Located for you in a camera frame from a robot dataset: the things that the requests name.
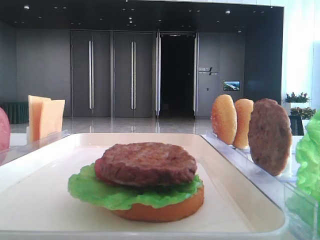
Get orange cheese slice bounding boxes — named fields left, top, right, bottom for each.
left=28, top=95, right=51, bottom=143
left=39, top=100, right=65, bottom=139

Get stacked brown meat patty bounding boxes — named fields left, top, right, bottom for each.
left=100, top=142, right=197, bottom=187

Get stacked red tomato slice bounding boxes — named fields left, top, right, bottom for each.
left=94, top=158, right=118, bottom=186

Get bottom bread slice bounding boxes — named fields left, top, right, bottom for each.
left=112, top=186, right=205, bottom=223

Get stacked green lettuce leaf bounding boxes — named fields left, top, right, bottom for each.
left=67, top=163, right=204, bottom=211

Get standing brown meat patty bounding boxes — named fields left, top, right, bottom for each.
left=248, top=98, right=292, bottom=176

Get standing orange cheese slice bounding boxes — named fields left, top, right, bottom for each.
left=28, top=95, right=51, bottom=143

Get standing green lettuce leaf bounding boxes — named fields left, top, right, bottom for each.
left=295, top=113, right=320, bottom=201

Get outer standing bun half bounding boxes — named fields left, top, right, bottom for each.
left=211, top=94, right=237, bottom=145

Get standing bun half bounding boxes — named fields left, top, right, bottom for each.
left=233, top=98, right=254, bottom=149
left=211, top=94, right=237, bottom=145

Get inner standing bun half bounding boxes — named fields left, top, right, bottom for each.
left=233, top=98, right=254, bottom=149

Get potted flower plants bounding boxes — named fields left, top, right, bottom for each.
left=283, top=92, right=316, bottom=120

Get green skirted table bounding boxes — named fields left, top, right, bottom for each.
left=0, top=102, right=29, bottom=124

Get cream rectangular tray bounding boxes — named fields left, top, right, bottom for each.
left=0, top=133, right=290, bottom=240

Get wall mounted screen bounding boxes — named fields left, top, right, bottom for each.
left=223, top=80, right=240, bottom=91

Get left long clear rail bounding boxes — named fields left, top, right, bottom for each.
left=0, top=130, right=70, bottom=166

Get long clear rail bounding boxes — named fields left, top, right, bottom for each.
left=202, top=131, right=320, bottom=240
left=0, top=130, right=70, bottom=166

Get right long clear rail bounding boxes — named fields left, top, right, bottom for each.
left=202, top=131, right=320, bottom=240

